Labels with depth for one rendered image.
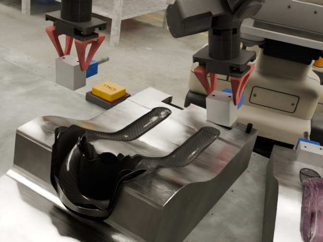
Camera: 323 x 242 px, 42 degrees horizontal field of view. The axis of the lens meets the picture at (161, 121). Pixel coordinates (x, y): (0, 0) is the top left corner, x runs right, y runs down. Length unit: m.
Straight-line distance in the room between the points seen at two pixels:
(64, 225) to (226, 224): 0.28
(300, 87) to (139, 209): 0.69
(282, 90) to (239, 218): 0.47
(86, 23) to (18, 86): 0.36
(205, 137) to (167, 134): 0.07
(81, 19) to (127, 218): 0.40
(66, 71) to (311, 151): 0.50
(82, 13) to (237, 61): 0.29
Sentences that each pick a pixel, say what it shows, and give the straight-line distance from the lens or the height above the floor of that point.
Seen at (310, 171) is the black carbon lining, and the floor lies 0.85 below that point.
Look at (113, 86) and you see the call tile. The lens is 1.04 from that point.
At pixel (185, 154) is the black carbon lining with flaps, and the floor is 0.88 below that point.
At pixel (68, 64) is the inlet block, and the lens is 0.83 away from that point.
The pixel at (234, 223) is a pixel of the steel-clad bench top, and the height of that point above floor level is 0.80.
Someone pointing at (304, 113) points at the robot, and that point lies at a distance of 1.15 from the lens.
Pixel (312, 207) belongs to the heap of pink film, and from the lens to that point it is 0.65.
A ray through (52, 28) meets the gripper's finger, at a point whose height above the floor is 1.01.
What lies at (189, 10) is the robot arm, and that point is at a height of 1.11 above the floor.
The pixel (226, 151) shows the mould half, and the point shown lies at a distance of 0.75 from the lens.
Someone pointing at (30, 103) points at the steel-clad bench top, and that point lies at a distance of 1.02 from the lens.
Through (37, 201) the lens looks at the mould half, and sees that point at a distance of 0.63.
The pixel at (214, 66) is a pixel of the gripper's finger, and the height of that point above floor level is 1.01.
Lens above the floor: 1.26
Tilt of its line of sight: 28 degrees down
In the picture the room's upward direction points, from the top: 10 degrees clockwise
